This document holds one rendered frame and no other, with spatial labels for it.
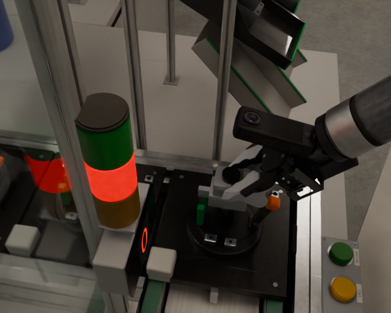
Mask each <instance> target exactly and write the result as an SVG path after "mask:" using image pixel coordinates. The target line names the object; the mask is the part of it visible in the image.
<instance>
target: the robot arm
mask: <svg viewBox="0 0 391 313"><path fill-rule="evenodd" d="M233 136H234V137H235V138H237V139H240V140H244V141H247V142H251V143H253V144H251V145H250V146H249V147H248V148H246V150H245V151H244V152H242V153H241V154H240V155H239V156H238V157H237V158H236V159H235V160H234V161H233V162H232V163H231V164H230V165H229V166H228V167H230V166H232V167H235V168H239V169H242V168H247V169H249V170H251V171H252V172H250V173H248V174H247V175H246V177H245V178H244V179H243V180H241V181H240V182H237V183H235V184H234V185H233V186H232V187H230V188H227V189H225V191H224V194H223V196H222V201H224V202H233V201H243V202H245V203H247V204H250V205H252V206H254V207H264V206H266V205H267V203H268V201H267V198H266V195H265V193H266V192H268V191H269V190H270V189H272V187H273V186H274V184H275V183H276V182H277V183H278V185H279V186H280V187H282V188H283V189H285V190H286V191H289V192H288V193H287V195H288V196H289V197H291V198H292V199H293V200H294V201H296V202H297V201H299V200H301V199H303V198H305V197H308V196H311V195H312V194H315V193H317V192H320V191H322V190H324V180H326V179H328V178H330V177H333V176H335V175H338V174H340V173H342V172H344V171H346V170H348V169H351V168H353V167H355V166H357V165H359V162H358V160H357V158H356V157H358V156H359V155H362V154H364V153H366V152H368V151H371V150H373V149H375V148H377V147H379V146H381V145H383V144H386V143H388V142H390V141H391V75H389V76H387V77H386V78H384V79H382V80H380V81H378V82H376V83H375V84H373V85H372V86H369V87H368V88H366V89H364V90H362V91H361V92H359V93H357V94H355V95H353V96H352V97H350V98H348V99H347V100H345V101H343V102H341V103H339V104H338V105H336V106H334V107H332V108H331V109H329V110H327V112H326V113H324V114H322V115H321V116H319V117H317V118H316V120H315V126H314V125H310V124H306V123H303V122H299V121H297V120H293V119H289V118H286V117H282V116H278V115H275V114H271V113H268V112H264V111H260V110H257V109H253V108H251V107H247V106H241V107H240V108H239V110H238V112H237V115H236V117H235V123H234V126H233ZM316 179H317V180H318V181H319V182H320V184H319V183H318V182H316V181H315V180H316ZM306 187H309V188H310V189H311V190H313V191H312V192H310V193H307V194H305V195H303V196H299V195H298V194H297V193H295V192H296V191H297V192H298V193H299V192H301V191H303V189H304V188H306Z"/></svg>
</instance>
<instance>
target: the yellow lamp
mask: <svg viewBox="0 0 391 313"><path fill-rule="evenodd" d="M92 198H93V201H94V205H95V208H96V214H97V218H98V219H99V221H100V222H101V223H102V224H103V225H105V226H107V227H110V228H113V229H119V228H123V227H126V226H128V225H130V224H132V223H134V222H135V221H136V219H137V218H138V216H139V214H140V197H139V192H138V181H137V187H136V189H135V190H134V192H133V193H132V194H131V195H130V196H129V197H127V198H125V199H123V200H121V201H115V202H107V201H102V200H100V199H98V198H97V197H95V196H94V195H93V193H92Z"/></svg>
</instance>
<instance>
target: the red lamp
mask: <svg viewBox="0 0 391 313"><path fill-rule="evenodd" d="M84 164H85V168H86V173H87V176H88V180H89V185H90V188H91V192H92V193H93V195H94V196H95V197H97V198H98V199H100V200H102V201H107V202H115V201H121V200H123V199H125V198H127V197H129V196H130V195H131V194H132V193H133V192H134V190H135V189H136V187H137V171H136V164H135V154H134V151H133V155H132V157H131V159H130V160H129V162H127V163H126V164H125V165H124V166H121V167H120V168H117V169H114V170H107V171H103V170H96V169H94V168H91V167H90V166H89V165H87V164H86V163H85V162H84Z"/></svg>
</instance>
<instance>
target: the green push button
mask: <svg viewBox="0 0 391 313"><path fill-rule="evenodd" d="M330 256H331V257H332V259H333V260H334V261H335V262H337V263H340V264H347V263H349V262H350V261H351V260H352V258H353V250H352V248H351V247H350V246H349V245H347V244H346V243H343V242H336V243H334V244H333V245H332V246H331V249H330Z"/></svg>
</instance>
